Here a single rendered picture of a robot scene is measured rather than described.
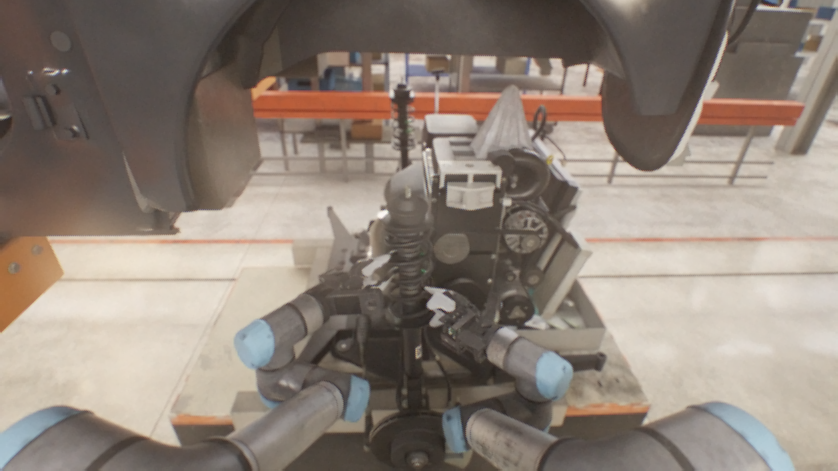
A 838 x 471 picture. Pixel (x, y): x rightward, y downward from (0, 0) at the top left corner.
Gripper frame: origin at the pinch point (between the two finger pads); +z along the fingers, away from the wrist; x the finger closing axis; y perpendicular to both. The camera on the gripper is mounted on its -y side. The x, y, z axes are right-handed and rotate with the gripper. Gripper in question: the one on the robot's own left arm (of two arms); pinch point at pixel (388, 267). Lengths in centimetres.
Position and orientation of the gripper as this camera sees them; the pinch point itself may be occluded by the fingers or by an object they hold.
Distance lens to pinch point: 98.0
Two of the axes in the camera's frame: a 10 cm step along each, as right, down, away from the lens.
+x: 1.4, 9.5, 2.9
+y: -7.8, -0.7, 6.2
